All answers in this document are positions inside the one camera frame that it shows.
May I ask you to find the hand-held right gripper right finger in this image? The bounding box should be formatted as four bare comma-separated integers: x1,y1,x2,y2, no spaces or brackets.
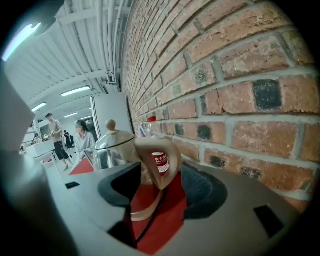
181,162,305,256

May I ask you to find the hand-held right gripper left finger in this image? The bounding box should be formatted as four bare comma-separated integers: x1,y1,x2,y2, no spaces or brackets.
43,161,143,251

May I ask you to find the steel kettle with wooden handle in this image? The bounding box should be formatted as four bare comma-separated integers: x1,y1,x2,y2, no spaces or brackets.
91,119,183,192

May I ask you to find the red tablecloth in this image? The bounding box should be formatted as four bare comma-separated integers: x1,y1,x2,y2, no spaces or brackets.
68,156,188,256

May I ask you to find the water bottle red cap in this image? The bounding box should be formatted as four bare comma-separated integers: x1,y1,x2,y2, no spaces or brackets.
145,116,171,176

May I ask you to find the white partition board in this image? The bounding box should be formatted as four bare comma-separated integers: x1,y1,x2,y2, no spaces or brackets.
90,92,135,144

